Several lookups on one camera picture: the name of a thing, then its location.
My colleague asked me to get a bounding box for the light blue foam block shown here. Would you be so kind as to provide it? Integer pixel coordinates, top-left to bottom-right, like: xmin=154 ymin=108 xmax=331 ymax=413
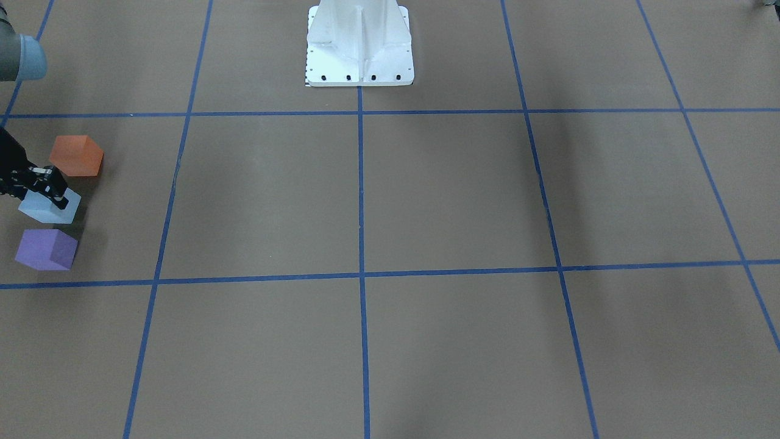
xmin=18 ymin=188 xmax=82 ymax=224

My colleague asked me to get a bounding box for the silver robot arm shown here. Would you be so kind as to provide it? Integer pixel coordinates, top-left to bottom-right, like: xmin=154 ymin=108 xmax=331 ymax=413
xmin=1 ymin=7 xmax=69 ymax=210

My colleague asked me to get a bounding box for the purple foam block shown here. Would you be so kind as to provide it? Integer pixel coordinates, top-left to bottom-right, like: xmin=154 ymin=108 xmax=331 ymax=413
xmin=15 ymin=229 xmax=79 ymax=271

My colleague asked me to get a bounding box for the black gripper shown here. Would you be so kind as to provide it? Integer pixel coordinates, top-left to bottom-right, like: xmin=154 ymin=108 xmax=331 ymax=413
xmin=1 ymin=127 xmax=69 ymax=210

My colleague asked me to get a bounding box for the orange foam block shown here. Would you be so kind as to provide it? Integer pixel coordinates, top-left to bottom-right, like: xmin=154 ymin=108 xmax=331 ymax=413
xmin=48 ymin=135 xmax=105 ymax=177

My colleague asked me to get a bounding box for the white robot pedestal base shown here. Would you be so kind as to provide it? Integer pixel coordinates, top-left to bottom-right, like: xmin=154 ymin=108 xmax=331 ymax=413
xmin=305 ymin=1 xmax=415 ymax=87

